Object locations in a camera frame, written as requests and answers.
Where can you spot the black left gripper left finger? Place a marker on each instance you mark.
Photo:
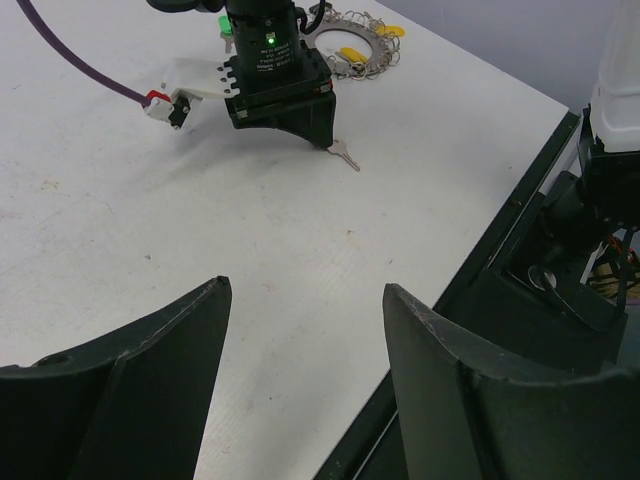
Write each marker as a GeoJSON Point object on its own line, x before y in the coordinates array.
{"type": "Point", "coordinates": [130, 404]}

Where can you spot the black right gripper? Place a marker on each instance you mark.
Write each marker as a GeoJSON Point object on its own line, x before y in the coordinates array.
{"type": "Point", "coordinates": [283, 83]}

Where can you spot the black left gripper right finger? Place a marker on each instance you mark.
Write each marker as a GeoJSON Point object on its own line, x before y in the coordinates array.
{"type": "Point", "coordinates": [469, 409]}

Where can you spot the silver key with black fob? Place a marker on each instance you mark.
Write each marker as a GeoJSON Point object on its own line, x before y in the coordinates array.
{"type": "Point", "coordinates": [339, 148]}

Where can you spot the metal disc with key rings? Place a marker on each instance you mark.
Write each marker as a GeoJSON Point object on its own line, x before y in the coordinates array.
{"type": "Point", "coordinates": [353, 28]}

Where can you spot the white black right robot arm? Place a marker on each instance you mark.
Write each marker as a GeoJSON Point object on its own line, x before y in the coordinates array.
{"type": "Point", "coordinates": [605, 198]}

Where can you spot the key with yellow tag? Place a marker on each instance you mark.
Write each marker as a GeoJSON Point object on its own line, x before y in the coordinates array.
{"type": "Point", "coordinates": [351, 55]}

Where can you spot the key with green cap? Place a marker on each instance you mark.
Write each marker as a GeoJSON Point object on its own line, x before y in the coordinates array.
{"type": "Point", "coordinates": [226, 32]}

